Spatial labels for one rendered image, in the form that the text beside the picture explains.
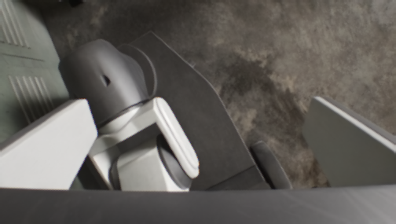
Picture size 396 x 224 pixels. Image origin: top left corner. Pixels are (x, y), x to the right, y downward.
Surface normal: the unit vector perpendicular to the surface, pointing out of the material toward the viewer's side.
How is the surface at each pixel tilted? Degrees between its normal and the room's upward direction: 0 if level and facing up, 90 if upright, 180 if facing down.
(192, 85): 0
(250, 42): 0
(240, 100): 0
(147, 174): 36
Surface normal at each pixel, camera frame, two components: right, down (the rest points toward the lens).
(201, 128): -0.03, 0.11
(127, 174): -0.30, -0.42
